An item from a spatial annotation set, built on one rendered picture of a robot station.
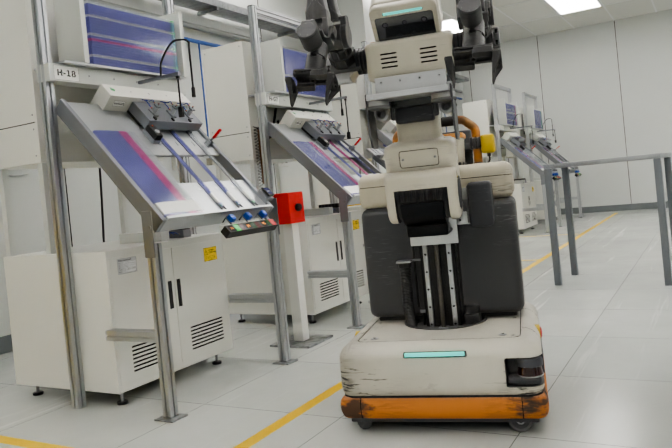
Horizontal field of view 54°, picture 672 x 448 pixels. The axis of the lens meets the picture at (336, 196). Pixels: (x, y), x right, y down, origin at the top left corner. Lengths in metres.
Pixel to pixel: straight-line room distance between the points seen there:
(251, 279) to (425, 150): 2.24
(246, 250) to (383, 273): 1.84
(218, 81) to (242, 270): 1.18
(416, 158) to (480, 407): 0.77
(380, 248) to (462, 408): 0.63
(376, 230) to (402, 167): 0.36
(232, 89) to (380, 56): 2.12
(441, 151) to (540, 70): 9.65
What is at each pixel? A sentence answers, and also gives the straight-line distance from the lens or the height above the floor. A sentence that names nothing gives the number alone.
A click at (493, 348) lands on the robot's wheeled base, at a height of 0.26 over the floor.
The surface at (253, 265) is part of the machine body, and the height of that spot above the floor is 0.36.
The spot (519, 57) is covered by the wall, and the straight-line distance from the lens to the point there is 11.77.
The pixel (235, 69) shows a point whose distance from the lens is 4.11.
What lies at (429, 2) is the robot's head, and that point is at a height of 1.29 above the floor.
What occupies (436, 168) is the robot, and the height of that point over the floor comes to 0.80.
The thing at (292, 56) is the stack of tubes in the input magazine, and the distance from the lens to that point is 4.18.
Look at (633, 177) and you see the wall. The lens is 11.35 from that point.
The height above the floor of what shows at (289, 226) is 0.61.
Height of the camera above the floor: 0.77
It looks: 1 degrees down
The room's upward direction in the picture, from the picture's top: 6 degrees counter-clockwise
